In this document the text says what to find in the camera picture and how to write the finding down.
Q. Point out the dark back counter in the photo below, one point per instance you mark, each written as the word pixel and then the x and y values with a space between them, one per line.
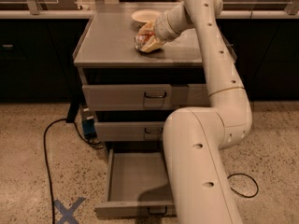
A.
pixel 37 58

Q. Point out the blue power box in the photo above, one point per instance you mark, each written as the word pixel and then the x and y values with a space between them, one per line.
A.
pixel 87 122

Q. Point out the grey bottom drawer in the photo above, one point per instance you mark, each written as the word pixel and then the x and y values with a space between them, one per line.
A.
pixel 137 185

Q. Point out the blue tape cross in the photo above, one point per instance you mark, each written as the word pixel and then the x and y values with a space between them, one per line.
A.
pixel 68 213

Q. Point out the grey top drawer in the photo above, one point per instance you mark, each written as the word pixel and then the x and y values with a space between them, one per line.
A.
pixel 144 96

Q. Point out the white bowl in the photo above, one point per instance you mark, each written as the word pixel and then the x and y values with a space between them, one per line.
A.
pixel 145 15

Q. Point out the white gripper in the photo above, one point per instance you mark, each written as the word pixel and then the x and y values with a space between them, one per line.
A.
pixel 163 27

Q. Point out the grey drawer cabinet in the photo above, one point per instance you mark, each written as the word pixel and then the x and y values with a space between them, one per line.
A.
pixel 106 55

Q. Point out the red coke can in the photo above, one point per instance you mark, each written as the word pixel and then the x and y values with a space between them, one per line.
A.
pixel 141 40

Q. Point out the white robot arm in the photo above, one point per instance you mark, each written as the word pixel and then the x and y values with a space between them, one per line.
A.
pixel 194 136

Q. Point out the grey middle drawer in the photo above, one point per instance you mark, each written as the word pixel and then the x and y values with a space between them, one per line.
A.
pixel 129 131

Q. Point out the grey drawer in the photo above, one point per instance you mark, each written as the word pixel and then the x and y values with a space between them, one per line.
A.
pixel 144 96
pixel 129 131
pixel 137 185

